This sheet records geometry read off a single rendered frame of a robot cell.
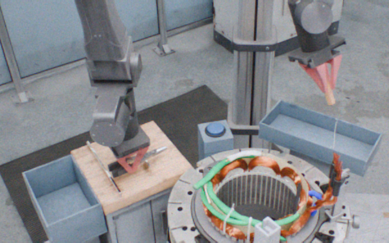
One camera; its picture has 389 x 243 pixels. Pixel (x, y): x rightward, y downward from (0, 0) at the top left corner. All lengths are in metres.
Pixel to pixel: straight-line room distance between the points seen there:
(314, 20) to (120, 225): 0.55
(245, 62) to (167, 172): 0.38
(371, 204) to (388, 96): 1.85
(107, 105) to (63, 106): 2.31
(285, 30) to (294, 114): 2.18
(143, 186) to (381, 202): 0.68
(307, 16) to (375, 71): 2.52
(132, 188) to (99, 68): 0.28
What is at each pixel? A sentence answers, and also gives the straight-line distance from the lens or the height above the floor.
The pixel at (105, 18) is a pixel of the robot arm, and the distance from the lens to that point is 0.76.
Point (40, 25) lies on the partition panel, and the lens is 3.10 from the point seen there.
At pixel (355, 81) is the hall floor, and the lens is 3.30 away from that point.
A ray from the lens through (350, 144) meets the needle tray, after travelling 1.19.
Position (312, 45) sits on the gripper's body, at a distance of 1.02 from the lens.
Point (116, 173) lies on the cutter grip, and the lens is 1.00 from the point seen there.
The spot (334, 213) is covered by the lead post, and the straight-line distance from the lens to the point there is 0.91.
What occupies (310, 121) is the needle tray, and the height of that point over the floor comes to 1.03.
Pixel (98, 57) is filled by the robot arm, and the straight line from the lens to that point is 0.82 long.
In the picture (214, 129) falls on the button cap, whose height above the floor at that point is 1.04.
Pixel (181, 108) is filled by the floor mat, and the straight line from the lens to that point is 2.95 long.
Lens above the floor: 1.78
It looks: 38 degrees down
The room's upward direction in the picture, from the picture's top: 2 degrees counter-clockwise
